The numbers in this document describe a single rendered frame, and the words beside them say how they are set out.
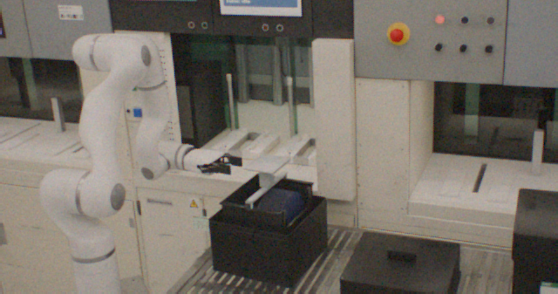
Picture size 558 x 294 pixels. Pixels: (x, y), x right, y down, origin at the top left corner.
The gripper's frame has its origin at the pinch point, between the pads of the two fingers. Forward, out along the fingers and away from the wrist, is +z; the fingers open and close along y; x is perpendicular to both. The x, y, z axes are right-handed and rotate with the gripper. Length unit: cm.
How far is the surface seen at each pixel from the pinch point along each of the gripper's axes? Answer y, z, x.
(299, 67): -115, -32, 0
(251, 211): 10.4, 12.4, -8.8
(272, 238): 13.6, 20.8, -14.3
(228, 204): 11.6, 5.4, -7.3
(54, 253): -18, -101, -62
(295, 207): -2.9, 20.0, -11.8
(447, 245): -11, 65, -19
